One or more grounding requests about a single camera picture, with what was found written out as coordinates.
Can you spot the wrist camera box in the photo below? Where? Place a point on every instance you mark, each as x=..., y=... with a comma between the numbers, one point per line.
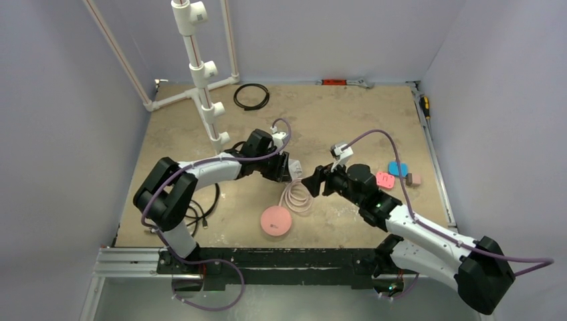
x=279, y=138
x=341, y=153

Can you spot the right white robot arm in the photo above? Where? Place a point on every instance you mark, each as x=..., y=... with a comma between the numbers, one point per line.
x=473, y=268

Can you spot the aluminium frame rail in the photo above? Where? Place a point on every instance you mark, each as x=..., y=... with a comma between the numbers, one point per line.
x=128, y=262

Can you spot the yellow black screwdriver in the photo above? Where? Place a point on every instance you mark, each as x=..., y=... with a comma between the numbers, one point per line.
x=424, y=105

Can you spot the white cube socket adapter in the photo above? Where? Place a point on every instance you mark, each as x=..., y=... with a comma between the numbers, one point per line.
x=295, y=169

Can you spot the small pink brown plug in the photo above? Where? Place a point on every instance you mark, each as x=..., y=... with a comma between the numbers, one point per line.
x=413, y=180

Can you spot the blue plug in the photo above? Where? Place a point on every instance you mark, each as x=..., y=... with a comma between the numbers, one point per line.
x=398, y=169

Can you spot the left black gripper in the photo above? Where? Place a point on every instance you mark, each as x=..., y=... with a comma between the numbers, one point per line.
x=280, y=172

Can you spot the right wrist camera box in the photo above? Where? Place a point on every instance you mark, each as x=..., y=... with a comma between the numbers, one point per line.
x=341, y=153

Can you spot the coral pink square plug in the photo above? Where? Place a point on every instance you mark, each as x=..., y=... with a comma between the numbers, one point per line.
x=385, y=180

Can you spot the red adjustable wrench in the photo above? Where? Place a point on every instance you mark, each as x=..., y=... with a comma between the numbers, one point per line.
x=343, y=82

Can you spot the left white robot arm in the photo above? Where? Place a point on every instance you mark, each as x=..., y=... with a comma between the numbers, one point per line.
x=167, y=191

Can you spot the white PVC pipe frame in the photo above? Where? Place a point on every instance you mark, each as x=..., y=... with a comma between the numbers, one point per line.
x=187, y=17

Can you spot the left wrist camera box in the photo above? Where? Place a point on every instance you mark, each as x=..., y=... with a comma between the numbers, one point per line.
x=279, y=138

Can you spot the pink round puck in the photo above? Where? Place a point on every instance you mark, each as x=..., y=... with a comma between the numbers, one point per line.
x=276, y=221

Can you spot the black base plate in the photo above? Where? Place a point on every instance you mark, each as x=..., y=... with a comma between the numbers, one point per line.
x=218, y=267

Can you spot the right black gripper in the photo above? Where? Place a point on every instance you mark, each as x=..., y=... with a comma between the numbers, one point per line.
x=326, y=181

